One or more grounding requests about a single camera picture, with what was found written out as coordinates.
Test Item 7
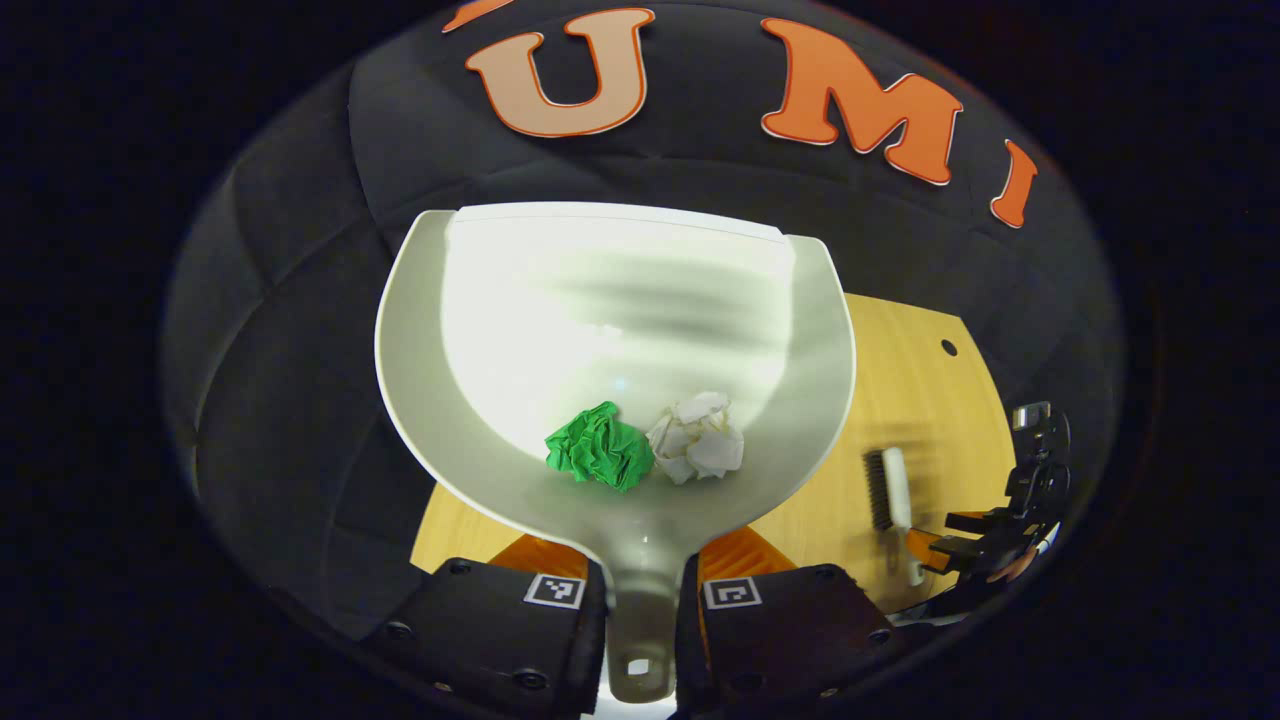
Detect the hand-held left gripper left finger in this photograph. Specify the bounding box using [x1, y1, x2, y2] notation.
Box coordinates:
[358, 533, 611, 720]

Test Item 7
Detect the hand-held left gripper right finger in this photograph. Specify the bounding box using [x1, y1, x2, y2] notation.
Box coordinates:
[673, 526, 903, 720]

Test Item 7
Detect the small grey broom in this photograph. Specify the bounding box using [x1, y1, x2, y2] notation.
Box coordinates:
[864, 446, 927, 588]

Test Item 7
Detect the white paper ball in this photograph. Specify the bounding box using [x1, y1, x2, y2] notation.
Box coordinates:
[647, 391, 746, 486]

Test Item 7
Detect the green paper ball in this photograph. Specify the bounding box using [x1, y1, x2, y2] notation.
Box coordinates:
[545, 401, 656, 493]

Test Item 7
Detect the grey plastic dustpan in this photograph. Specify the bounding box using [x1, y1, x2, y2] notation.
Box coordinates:
[375, 202, 858, 706]

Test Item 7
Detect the wooden desktop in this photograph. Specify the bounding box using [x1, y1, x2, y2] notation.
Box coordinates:
[410, 293, 1016, 616]

